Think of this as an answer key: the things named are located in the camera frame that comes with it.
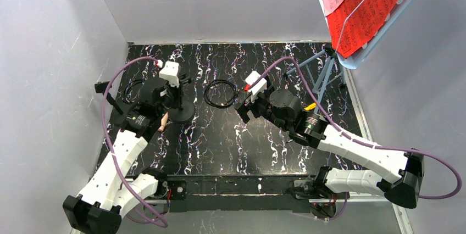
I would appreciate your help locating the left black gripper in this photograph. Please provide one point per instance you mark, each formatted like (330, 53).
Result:
(179, 89)

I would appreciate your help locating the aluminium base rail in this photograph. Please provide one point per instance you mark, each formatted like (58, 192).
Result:
(293, 193)

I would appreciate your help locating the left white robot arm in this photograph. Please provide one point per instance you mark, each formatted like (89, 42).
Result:
(108, 197)

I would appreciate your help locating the light blue music stand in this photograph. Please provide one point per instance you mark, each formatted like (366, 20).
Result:
(332, 58)

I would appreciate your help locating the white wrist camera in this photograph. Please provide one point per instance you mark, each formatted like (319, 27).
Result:
(255, 85)
(170, 72)

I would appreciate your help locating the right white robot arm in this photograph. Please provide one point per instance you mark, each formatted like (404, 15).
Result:
(395, 175)

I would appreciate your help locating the yellow handled screwdriver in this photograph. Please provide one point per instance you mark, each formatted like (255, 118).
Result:
(310, 107)

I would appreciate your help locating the black round mic stand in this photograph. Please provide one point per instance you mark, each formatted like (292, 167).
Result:
(182, 110)
(100, 87)

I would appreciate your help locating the beige pink microphone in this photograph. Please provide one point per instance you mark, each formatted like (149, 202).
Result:
(163, 123)

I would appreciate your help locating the red sheet music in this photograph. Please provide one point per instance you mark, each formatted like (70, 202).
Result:
(355, 22)

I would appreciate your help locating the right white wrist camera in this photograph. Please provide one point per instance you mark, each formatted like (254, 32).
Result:
(255, 85)

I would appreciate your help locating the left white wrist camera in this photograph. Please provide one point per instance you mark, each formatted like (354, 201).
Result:
(170, 72)

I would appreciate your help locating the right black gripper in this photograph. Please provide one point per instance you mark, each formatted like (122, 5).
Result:
(246, 107)

